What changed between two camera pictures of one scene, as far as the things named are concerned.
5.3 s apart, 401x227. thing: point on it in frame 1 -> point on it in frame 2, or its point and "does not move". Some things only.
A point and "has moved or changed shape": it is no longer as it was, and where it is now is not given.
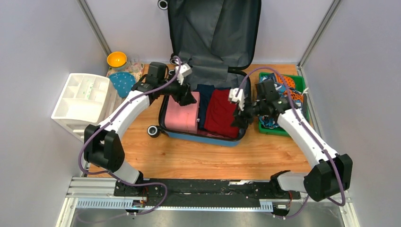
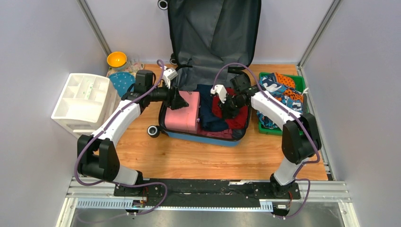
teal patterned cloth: (123, 82) does not move
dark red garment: (220, 113) has moved or changed shape
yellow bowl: (117, 60) does not move
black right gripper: (239, 121) -> (226, 111)
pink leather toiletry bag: (184, 117) does not move
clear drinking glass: (134, 60) does not move
